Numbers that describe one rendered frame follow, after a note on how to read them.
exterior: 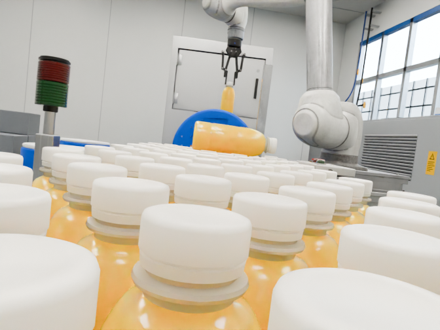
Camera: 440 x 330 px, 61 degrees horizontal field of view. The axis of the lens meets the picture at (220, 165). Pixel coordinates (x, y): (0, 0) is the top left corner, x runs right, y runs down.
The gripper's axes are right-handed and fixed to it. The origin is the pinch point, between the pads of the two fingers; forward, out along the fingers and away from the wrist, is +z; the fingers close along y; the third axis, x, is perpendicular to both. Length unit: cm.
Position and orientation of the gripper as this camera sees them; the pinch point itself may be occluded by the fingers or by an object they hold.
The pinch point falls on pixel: (230, 78)
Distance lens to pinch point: 205.0
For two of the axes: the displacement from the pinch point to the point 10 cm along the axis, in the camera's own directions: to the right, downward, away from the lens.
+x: 0.3, 0.6, -10.0
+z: -1.2, 9.9, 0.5
